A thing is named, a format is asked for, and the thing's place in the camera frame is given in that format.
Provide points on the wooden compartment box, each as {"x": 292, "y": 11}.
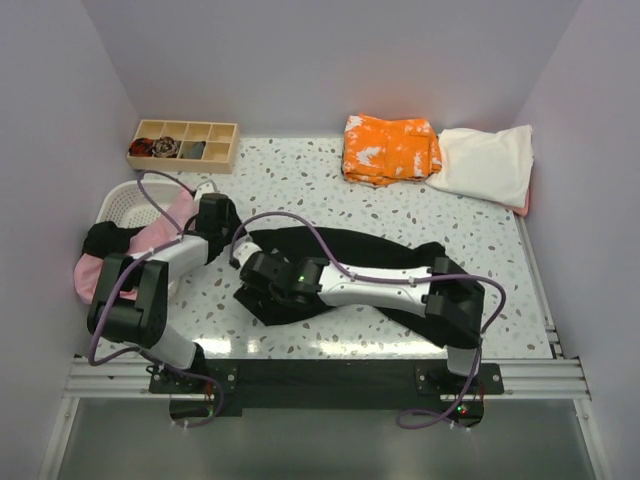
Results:
{"x": 219, "y": 155}

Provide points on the red black rolled fabric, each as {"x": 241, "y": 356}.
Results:
{"x": 141, "y": 147}

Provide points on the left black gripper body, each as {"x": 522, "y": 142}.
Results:
{"x": 233, "y": 224}

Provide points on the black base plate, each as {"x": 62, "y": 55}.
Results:
{"x": 325, "y": 385}

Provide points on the grey rolled fabric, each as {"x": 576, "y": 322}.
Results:
{"x": 193, "y": 150}

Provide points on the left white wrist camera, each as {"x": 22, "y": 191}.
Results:
{"x": 206, "y": 187}

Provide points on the pink t-shirt in basket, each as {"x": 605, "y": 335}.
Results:
{"x": 88, "y": 268}

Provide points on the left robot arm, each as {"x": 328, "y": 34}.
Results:
{"x": 131, "y": 299}

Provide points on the pink folded t-shirt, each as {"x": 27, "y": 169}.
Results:
{"x": 522, "y": 211}

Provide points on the orange white folded t-shirt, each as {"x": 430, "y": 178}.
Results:
{"x": 381, "y": 152}

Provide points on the black garment in basket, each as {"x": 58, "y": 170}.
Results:
{"x": 106, "y": 238}

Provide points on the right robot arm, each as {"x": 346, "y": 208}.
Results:
{"x": 440, "y": 302}

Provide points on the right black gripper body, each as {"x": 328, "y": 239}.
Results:
{"x": 276, "y": 255}

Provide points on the black t-shirt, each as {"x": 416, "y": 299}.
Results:
{"x": 344, "y": 247}

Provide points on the brown patterned rolled fabric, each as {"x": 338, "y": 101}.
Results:
{"x": 165, "y": 147}

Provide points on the white laundry basket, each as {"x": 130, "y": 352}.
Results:
{"x": 127, "y": 207}

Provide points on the aluminium rail frame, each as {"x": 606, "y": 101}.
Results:
{"x": 558, "y": 378}

